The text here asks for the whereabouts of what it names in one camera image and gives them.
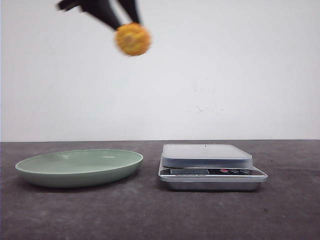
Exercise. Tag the silver digital kitchen scale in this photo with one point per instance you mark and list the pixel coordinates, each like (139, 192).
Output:
(208, 167)

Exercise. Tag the green shallow plate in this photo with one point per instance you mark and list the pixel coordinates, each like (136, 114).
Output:
(79, 168)

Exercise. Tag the yellow corn cob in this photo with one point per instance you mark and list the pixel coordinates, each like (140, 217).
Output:
(133, 39)

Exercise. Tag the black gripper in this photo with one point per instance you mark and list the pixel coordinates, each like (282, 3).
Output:
(101, 10)

